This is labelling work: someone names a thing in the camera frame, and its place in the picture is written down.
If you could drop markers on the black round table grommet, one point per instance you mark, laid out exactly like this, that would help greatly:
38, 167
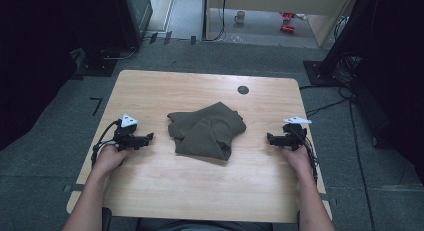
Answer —
243, 90

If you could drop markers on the beige mug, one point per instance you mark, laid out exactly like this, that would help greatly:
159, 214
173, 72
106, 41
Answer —
240, 17

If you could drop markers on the small red object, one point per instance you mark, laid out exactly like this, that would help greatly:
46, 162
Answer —
287, 16
287, 29

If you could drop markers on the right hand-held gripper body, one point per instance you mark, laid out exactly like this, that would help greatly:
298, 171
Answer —
293, 137

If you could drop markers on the person's right hand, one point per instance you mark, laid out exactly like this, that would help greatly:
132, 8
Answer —
298, 159

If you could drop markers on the black flat stand base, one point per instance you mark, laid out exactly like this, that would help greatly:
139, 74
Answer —
316, 74

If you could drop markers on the olive green shorts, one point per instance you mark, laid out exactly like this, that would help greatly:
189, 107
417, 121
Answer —
206, 131

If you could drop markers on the black stand base with tube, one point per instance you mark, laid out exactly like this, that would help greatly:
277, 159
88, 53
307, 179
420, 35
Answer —
100, 64

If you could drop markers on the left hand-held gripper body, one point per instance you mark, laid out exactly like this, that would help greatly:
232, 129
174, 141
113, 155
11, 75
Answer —
125, 137

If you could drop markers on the person's left hand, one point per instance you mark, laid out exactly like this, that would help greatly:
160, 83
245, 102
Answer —
110, 159

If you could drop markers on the person's dark lap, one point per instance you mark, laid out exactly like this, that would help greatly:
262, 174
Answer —
200, 226

